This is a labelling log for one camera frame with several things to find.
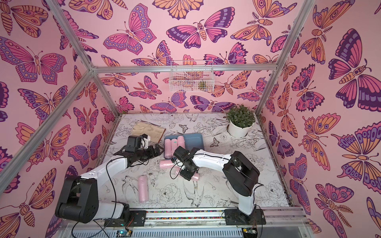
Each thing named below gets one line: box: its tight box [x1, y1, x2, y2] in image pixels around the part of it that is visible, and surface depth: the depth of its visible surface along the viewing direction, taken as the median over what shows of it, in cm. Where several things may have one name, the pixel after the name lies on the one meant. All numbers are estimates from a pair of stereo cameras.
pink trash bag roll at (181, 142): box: [177, 135, 186, 150], surface depth 102 cm
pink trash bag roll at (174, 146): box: [171, 138, 178, 157], surface depth 100 cm
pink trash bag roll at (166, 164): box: [159, 159, 175, 169], surface depth 90 cm
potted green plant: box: [225, 103, 256, 138], surface depth 96 cm
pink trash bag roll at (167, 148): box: [164, 138, 173, 159], surface depth 99 cm
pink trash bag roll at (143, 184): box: [137, 175, 149, 204], surface depth 83 cm
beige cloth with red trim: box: [131, 120, 167, 144], surface depth 112 cm
